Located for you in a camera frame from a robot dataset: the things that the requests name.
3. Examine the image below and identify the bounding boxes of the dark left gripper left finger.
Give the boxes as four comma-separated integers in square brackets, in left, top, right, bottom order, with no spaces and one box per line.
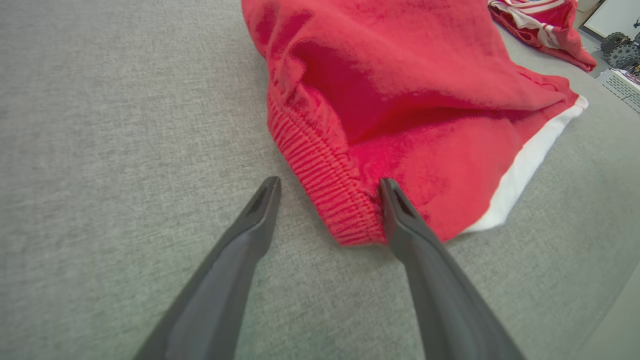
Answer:
[134,176,282,360]

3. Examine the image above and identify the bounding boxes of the white perforated box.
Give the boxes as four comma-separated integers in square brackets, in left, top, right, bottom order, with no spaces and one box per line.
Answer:
[597,67,640,116]

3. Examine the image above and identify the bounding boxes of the wheeled rover robot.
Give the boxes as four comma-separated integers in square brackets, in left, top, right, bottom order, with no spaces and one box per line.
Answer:
[600,17,640,74]

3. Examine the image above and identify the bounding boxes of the red shorts with white trim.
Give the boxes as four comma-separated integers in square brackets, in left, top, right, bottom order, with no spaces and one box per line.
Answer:
[241,0,590,247]

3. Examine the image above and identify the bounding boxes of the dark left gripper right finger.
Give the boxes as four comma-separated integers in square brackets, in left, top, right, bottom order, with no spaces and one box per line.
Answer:
[378,177,526,360]

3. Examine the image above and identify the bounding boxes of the white board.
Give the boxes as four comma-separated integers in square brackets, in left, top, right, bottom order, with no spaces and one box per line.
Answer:
[582,0,640,41]

